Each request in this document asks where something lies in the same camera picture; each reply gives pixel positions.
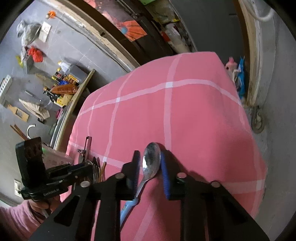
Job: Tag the pink checked tablecloth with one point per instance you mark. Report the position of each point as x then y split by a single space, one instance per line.
187 104

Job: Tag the thin steel swivel peeler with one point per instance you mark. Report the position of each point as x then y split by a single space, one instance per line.
85 153

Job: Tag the person's left hand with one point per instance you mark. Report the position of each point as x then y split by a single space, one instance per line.
51 204

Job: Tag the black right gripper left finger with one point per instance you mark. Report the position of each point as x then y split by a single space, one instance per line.
131 172

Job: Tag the wooden chopstick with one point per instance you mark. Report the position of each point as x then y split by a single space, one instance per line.
102 172

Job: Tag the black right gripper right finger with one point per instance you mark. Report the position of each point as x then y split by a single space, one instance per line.
172 184

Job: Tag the orange sauce packet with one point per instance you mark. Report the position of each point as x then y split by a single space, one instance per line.
64 89

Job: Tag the white wall rack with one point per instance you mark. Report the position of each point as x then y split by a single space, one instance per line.
5 85

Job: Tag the white perforated utensil caddy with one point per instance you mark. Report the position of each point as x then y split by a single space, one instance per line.
52 158

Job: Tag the pink sleeved left forearm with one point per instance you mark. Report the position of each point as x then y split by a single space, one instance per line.
19 222

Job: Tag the steel spoon blue handle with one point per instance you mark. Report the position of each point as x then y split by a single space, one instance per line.
151 162

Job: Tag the wall power socket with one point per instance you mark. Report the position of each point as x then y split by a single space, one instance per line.
17 188

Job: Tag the red plastic bag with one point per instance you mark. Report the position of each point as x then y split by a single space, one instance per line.
36 54

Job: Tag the dark grey cabinet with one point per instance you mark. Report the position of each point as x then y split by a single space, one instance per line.
213 26

